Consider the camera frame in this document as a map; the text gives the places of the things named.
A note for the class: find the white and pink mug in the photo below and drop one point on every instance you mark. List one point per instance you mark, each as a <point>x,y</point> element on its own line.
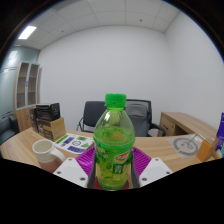
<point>45,155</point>

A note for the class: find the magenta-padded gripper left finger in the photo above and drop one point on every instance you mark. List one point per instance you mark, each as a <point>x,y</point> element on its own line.
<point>68,170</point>

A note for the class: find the brown cardboard box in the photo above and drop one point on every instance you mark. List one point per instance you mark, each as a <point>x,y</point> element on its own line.
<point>33,120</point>

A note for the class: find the orange box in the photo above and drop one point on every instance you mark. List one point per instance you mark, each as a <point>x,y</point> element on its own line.
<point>206,150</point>

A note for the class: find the tan and black carton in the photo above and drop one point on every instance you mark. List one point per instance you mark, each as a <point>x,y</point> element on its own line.
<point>51,129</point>

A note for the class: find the green tea drink bottle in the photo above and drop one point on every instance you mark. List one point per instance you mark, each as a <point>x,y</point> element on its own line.
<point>114,150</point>

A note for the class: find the wooden side desk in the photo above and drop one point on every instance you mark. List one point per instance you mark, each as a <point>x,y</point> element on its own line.
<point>186,123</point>

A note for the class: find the grey mesh office chair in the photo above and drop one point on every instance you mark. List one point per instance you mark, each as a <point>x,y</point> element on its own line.
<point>141,116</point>

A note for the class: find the purple pouch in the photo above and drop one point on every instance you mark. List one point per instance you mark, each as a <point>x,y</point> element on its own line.
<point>221,126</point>

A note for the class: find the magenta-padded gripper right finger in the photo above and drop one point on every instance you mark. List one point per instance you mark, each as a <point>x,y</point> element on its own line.
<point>155,170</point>

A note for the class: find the dark armchair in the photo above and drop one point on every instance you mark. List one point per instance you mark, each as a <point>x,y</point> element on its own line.
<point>7,130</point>

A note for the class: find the black printed box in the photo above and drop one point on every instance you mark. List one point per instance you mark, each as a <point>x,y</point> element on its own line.
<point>47,111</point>

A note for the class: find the printed sticker sheet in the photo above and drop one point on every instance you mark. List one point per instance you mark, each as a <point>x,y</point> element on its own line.
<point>73,143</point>

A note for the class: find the rectangular ceiling light panel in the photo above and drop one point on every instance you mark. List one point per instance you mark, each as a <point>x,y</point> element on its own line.
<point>27,32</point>

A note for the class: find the black office chair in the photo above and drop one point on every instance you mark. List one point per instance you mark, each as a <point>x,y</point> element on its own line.
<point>91,115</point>

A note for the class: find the wooden shelf unit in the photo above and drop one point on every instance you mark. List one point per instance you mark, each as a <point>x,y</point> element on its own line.
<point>25,113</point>

